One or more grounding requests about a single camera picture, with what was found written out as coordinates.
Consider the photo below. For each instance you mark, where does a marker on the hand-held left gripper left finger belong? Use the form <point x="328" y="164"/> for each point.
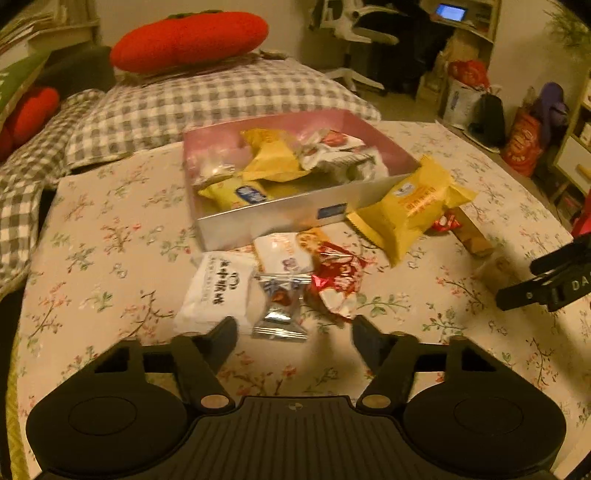
<point x="225" y="331"/>

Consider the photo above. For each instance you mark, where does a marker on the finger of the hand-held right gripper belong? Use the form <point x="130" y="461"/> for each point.
<point x="563" y="256"/>
<point x="526" y="291"/>

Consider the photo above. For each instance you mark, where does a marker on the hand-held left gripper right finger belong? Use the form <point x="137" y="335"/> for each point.
<point x="365" y="333"/>

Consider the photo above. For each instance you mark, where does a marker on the white packet with black print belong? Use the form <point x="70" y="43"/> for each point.
<point x="217" y="290"/>

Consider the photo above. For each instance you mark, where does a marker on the red and white snack packet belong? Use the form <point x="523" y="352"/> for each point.
<point x="339" y="281"/>

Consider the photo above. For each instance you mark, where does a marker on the silver candy wrapper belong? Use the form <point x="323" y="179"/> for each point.
<point x="281" y="304"/>

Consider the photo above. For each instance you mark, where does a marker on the gold bar packet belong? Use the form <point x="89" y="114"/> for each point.
<point x="473" y="237"/>

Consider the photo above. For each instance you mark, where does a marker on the white and orange packet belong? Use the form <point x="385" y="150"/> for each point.
<point x="286" y="251"/>

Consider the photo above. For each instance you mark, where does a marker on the small red candy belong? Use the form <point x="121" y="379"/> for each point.
<point x="447" y="224"/>

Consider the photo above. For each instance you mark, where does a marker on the pink box with silver sides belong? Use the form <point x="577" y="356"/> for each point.
<point x="258" y="221"/>

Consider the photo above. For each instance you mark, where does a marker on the large yellow snack packet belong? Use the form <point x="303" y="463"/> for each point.
<point x="415" y="207"/>

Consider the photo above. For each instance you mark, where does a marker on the yellow packet with dark label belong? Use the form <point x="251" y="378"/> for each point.
<point x="231" y="194"/>

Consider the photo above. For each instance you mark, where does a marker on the long clear white packet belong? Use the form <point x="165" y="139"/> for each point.
<point x="214" y="168"/>

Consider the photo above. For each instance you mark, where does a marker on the white and green packet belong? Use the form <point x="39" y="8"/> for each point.
<point x="364" y="167"/>

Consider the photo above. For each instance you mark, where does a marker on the plain yellow snack packet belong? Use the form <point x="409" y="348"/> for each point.
<point x="272" y="157"/>

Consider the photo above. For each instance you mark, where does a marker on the white packet with nut print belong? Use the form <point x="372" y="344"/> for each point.
<point x="328" y="147"/>

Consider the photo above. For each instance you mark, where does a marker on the red plastic object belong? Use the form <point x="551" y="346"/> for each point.
<point x="584" y="224"/>

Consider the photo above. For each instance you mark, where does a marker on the white drawer cabinet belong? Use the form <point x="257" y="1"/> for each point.
<point x="575" y="157"/>

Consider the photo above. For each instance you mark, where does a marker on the red printed bag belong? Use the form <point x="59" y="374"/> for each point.
<point x="521" y="143"/>

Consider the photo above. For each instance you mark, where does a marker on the purple cloth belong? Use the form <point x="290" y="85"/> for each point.
<point x="551" y="108"/>

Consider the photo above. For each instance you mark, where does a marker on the floral cloth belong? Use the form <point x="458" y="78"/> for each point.
<point x="115" y="230"/>

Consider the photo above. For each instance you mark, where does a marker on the black bag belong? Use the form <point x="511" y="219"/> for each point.
<point x="489" y="120"/>

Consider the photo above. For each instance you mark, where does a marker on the red and white bag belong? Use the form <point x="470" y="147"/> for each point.
<point x="464" y="92"/>

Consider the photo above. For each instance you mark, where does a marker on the yellow woven mat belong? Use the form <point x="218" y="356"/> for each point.
<point x="18" y="415"/>

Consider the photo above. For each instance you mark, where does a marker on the grey checked pillow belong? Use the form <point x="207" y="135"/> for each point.
<point x="207" y="101"/>

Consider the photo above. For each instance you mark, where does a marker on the wooden shelf desk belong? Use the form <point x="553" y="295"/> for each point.
<point x="485" y="37"/>

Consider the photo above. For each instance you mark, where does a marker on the green plant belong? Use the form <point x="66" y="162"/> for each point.
<point x="570" y="23"/>

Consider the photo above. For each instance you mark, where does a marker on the grey checked blanket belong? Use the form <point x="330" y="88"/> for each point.
<point x="27" y="194"/>

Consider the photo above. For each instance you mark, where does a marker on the dark cloth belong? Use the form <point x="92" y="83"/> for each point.
<point x="411" y="41"/>

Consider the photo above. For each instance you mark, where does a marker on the small lit screen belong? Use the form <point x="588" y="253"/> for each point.
<point x="451" y="12"/>

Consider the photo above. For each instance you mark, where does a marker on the small red pumpkin cushion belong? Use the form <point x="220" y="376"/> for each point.
<point x="27" y="120"/>

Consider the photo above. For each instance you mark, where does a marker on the large orange pumpkin cushion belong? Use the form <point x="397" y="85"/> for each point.
<point x="189" y="39"/>

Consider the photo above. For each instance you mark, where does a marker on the dark grey backrest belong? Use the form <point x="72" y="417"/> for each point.
<point x="78" y="69"/>

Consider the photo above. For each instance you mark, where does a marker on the white office chair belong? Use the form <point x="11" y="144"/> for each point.
<point x="355" y="27"/>

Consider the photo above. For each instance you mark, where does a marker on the green cushion with branch print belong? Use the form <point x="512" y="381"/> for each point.
<point x="16" y="83"/>

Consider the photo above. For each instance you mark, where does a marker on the stack of books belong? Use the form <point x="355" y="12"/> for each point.
<point x="41" y="23"/>

